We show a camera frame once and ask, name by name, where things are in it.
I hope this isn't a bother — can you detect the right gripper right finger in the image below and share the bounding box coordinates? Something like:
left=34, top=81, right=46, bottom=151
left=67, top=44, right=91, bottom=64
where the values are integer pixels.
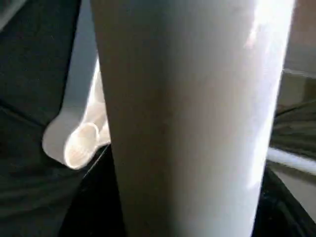
left=253, top=167, right=316, bottom=237

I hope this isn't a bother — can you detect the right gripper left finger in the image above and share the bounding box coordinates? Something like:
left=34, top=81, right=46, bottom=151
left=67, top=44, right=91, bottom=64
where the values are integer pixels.
left=58, top=146, right=127, bottom=237

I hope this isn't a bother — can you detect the white plastic table top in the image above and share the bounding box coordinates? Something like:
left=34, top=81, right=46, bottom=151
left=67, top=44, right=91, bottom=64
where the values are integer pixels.
left=41, top=0, right=112, bottom=171

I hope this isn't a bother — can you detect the white plastic table leg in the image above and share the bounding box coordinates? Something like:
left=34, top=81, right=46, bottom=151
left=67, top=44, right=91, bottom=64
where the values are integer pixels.
left=90, top=0, right=297, bottom=237

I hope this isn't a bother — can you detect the black work mat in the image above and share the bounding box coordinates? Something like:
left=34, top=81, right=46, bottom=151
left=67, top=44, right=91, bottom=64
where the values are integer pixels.
left=0, top=0, right=316, bottom=237

